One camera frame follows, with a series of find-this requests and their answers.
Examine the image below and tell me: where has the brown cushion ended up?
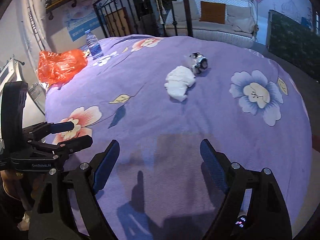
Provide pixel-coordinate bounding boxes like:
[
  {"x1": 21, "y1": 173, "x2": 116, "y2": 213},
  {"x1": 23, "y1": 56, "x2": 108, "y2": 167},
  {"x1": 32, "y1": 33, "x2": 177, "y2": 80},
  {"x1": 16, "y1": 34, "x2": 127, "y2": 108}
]
[{"x1": 200, "y1": 1, "x2": 226, "y2": 24}]

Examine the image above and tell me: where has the clear water bottle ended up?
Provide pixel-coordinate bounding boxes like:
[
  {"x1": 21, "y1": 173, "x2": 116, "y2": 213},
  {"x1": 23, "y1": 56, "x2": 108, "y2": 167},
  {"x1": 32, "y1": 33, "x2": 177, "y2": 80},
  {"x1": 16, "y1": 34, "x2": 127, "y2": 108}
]
[{"x1": 85, "y1": 29, "x2": 104, "y2": 60}]

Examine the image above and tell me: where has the orange plastic bag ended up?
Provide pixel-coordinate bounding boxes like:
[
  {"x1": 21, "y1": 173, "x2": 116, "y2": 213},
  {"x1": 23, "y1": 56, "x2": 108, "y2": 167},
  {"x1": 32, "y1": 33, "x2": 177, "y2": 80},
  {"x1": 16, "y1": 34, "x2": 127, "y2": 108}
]
[{"x1": 37, "y1": 49, "x2": 88, "y2": 86}]

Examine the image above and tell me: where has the crumpled silver foil wrapper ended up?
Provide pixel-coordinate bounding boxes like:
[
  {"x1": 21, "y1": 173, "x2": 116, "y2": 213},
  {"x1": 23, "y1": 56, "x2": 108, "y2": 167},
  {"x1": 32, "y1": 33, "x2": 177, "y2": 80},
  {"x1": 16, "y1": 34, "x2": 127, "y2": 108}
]
[{"x1": 189, "y1": 52, "x2": 208, "y2": 75}]

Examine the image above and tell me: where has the green patterned covered table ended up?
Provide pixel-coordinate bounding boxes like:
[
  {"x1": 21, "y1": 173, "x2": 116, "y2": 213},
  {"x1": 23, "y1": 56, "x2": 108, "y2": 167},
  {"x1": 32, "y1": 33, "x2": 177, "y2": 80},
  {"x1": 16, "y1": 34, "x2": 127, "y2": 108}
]
[{"x1": 266, "y1": 10, "x2": 320, "y2": 81}]

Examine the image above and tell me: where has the white wicker swing sofa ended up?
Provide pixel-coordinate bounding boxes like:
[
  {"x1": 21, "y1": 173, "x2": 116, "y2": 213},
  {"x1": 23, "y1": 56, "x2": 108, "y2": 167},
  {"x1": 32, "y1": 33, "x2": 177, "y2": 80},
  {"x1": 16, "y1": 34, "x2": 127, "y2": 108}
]
[{"x1": 164, "y1": 0, "x2": 259, "y2": 49}]

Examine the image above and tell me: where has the black iron bed frame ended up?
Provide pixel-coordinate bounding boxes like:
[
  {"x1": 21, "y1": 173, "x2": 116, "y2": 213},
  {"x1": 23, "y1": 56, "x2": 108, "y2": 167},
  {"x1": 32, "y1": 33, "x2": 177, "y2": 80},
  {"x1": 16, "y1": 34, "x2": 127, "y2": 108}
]
[{"x1": 93, "y1": 0, "x2": 179, "y2": 38}]

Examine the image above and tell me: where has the white tissue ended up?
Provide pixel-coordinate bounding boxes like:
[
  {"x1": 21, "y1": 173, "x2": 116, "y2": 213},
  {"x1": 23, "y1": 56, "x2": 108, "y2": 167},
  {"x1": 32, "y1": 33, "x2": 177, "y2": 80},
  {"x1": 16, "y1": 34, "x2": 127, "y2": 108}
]
[{"x1": 164, "y1": 66, "x2": 195, "y2": 102}]

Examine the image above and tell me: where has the smartphone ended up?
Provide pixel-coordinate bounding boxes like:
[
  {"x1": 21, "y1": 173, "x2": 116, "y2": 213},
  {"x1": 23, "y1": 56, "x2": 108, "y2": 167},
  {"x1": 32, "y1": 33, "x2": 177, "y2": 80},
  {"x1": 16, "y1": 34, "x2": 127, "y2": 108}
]
[{"x1": 235, "y1": 189, "x2": 252, "y2": 230}]

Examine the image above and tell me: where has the purple floral bed sheet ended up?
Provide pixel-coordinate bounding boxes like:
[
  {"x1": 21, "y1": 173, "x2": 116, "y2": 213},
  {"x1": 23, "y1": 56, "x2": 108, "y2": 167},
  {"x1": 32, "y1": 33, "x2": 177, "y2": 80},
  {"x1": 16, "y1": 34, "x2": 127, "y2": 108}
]
[{"x1": 46, "y1": 35, "x2": 312, "y2": 239}]

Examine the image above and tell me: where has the white David B machine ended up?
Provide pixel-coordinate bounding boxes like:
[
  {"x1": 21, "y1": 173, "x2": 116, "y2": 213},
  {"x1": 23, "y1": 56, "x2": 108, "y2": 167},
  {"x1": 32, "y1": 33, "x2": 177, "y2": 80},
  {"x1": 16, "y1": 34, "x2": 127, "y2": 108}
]
[{"x1": 0, "y1": 57, "x2": 48, "y2": 140}]

